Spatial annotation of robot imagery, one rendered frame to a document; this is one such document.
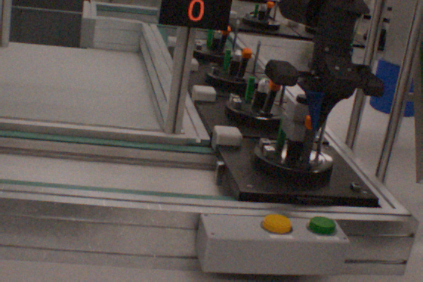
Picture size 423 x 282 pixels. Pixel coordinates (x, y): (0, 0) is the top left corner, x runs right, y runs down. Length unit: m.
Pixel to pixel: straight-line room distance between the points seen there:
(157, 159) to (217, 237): 0.34
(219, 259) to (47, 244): 0.25
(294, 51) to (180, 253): 1.47
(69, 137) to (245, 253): 0.43
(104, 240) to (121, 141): 0.29
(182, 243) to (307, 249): 0.18
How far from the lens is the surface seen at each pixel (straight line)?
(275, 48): 2.36
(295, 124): 1.12
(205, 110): 1.40
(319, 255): 0.98
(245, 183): 1.08
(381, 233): 1.10
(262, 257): 0.95
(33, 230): 0.98
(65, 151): 1.22
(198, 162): 1.24
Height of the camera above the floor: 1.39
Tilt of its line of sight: 19 degrees down
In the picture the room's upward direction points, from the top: 9 degrees clockwise
